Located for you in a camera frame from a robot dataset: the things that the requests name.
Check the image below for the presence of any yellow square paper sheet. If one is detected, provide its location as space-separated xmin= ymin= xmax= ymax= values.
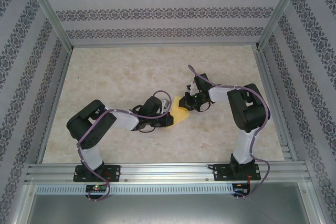
xmin=166 ymin=95 xmax=190 ymax=130

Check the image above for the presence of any grey metal sheet panel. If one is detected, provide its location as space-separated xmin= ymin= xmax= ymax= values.
xmin=26 ymin=194 xmax=316 ymax=224

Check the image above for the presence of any aluminium mounting rail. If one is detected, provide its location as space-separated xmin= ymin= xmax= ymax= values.
xmin=25 ymin=163 xmax=312 ymax=183

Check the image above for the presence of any aluminium back rail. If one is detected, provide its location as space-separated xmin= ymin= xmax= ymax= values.
xmin=70 ymin=41 xmax=260 ymax=48

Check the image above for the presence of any slotted grey cable duct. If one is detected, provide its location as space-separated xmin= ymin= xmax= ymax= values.
xmin=36 ymin=184 xmax=235 ymax=195

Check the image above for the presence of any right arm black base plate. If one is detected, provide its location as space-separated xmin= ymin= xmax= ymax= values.
xmin=213 ymin=163 xmax=262 ymax=182

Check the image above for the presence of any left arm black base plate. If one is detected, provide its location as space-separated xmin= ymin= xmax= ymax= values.
xmin=73 ymin=165 xmax=122 ymax=183

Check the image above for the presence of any aluminium side rail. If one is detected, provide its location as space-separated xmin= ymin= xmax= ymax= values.
xmin=36 ymin=47 xmax=74 ymax=164
xmin=254 ymin=47 xmax=299 ymax=162

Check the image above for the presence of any aluminium frame post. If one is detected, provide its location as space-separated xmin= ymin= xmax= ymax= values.
xmin=20 ymin=0 xmax=74 ymax=51
xmin=255 ymin=0 xmax=307 ymax=51

